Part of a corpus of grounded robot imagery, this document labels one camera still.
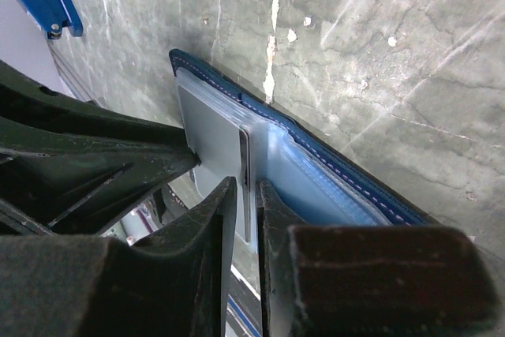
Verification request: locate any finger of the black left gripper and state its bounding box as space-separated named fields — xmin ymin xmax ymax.
xmin=1 ymin=64 xmax=198 ymax=234

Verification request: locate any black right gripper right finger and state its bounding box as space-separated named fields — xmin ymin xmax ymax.
xmin=256 ymin=179 xmax=497 ymax=336

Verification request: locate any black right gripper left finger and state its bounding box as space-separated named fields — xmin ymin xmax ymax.
xmin=1 ymin=177 xmax=237 ymax=336

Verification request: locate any blue leather card holder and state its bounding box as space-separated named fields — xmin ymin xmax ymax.
xmin=169 ymin=49 xmax=432 ymax=250

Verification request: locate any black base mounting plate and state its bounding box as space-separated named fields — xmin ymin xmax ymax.
xmin=225 ymin=265 xmax=263 ymax=337

